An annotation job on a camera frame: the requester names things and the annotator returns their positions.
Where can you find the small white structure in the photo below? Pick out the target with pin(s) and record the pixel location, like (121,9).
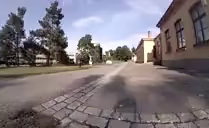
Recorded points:
(109,62)

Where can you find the row of distant trees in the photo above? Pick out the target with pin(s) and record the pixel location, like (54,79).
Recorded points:
(122,53)

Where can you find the grey asphalt pavement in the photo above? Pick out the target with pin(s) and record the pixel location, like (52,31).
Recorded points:
(143,90)

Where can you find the cobblestone strip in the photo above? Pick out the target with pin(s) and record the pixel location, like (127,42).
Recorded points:
(92,117)

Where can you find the tall pine tree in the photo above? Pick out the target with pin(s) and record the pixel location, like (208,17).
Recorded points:
(52,33)
(12,36)

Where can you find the grey multi-storey building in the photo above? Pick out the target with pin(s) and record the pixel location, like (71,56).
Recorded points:
(41,59)

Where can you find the grey asphalt road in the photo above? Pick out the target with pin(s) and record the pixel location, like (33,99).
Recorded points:
(35,88)

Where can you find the grass strip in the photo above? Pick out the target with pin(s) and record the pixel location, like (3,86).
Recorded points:
(25,71)

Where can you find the long ochre building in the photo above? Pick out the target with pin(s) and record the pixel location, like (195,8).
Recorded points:
(188,53)

